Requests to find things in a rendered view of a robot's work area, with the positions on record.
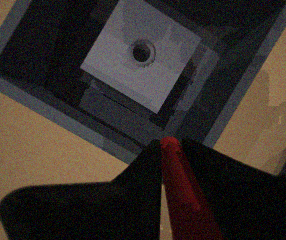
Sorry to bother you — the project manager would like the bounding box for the grey square plate with hole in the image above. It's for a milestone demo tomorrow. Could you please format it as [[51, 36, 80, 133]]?
[[80, 0, 201, 114]]

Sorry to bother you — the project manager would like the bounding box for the dark open box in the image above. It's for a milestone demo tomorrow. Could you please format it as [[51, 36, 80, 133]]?
[[0, 0, 286, 165]]

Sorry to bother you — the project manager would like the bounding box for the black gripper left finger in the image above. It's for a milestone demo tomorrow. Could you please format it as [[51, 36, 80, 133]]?
[[0, 140, 162, 240]]

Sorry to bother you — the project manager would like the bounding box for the dark red peg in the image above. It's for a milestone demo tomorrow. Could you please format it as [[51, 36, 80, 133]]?
[[160, 136, 225, 240]]

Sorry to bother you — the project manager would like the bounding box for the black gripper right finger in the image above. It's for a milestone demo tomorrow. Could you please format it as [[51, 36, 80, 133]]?
[[182, 138, 286, 240]]

